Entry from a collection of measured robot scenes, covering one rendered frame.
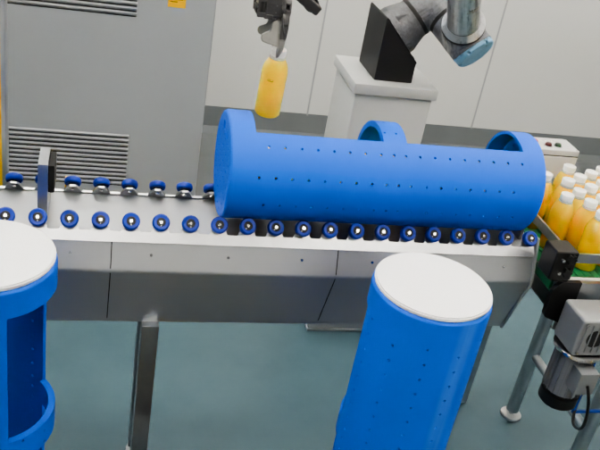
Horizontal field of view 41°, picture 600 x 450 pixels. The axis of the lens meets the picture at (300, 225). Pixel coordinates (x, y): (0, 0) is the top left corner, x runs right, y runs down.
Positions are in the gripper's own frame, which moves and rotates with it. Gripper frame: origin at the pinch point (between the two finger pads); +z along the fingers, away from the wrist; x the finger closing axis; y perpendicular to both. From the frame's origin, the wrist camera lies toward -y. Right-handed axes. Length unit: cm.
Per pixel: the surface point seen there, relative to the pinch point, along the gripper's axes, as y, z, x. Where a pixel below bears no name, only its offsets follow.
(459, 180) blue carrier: -51, 27, 13
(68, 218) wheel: 49, 43, 12
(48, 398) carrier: 52, 78, 39
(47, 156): 55, 32, 1
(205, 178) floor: -15, 145, -209
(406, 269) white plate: -29, 37, 41
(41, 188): 56, 39, 6
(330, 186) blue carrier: -15.3, 29.8, 14.4
